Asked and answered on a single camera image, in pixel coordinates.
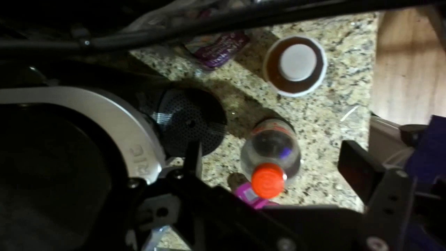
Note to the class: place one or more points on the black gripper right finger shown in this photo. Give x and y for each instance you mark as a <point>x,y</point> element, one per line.
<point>399,209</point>

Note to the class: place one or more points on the purple foil wrapper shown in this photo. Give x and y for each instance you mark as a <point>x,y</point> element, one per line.
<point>221,49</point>

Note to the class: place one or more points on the clear bottle orange cap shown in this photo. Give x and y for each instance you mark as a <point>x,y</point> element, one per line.
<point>269,157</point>

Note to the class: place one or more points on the blue bag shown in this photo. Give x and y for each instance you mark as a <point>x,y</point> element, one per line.
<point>430,148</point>

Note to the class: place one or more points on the black pod coffee machine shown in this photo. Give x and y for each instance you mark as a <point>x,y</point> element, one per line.
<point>92,120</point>

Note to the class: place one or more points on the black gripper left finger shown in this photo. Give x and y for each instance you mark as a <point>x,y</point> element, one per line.
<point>186,213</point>

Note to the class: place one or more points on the pink packet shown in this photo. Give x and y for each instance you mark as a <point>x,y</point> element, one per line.
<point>248,195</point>

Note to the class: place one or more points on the white paper cup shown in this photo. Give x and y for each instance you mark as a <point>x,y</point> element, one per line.
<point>294,64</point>

